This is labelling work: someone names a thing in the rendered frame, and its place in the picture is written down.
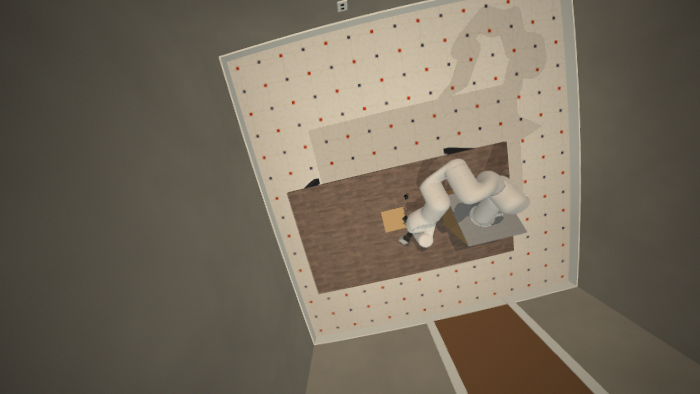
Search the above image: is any tan flat mat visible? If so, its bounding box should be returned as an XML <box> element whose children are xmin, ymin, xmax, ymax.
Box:
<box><xmin>381</xmin><ymin>207</ymin><xmax>406</xmax><ymax>232</ymax></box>

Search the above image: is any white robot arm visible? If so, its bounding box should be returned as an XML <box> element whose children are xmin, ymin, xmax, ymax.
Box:
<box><xmin>399</xmin><ymin>159</ymin><xmax>530</xmax><ymax>247</ymax></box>

